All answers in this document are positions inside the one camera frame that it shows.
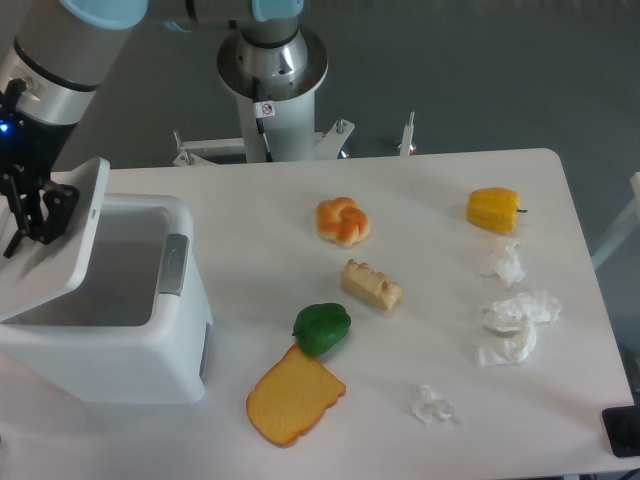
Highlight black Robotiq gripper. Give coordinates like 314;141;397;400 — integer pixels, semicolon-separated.
1;105;80;258

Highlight white trash can body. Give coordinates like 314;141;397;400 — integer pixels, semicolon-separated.
1;194;212;404

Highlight knotted bread roll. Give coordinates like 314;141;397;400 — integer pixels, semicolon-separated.
316;197;371;248

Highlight orange toast slice toy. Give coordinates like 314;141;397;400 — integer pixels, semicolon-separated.
246;345;346;447

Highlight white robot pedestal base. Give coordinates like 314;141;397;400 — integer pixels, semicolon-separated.
174;18;355;166

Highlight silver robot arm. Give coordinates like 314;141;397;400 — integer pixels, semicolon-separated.
1;1;304;257

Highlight white trash can lid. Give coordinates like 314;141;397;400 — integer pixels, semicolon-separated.
1;157;110;321

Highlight green toy bell pepper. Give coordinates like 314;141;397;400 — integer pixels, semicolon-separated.
292;303;351;357

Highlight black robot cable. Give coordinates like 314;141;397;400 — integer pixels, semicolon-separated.
251;76;274;163

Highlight beige cake slice toy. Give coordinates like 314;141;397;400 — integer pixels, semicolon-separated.
340;259;403;311

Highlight crumpled white tissue small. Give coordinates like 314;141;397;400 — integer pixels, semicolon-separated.
408;384;459;425

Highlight crumpled white tissue upper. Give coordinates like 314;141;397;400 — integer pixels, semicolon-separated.
478;238;526;289

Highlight white table frame leg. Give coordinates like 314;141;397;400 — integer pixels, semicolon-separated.
591;172;639;270

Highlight yellow toy bell pepper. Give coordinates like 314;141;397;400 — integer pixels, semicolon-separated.
466;187;527;234

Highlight crumpled white tissue large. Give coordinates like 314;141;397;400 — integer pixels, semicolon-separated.
474;290;562;367

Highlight black device at edge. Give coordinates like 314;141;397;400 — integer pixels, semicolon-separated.
602;405;639;458

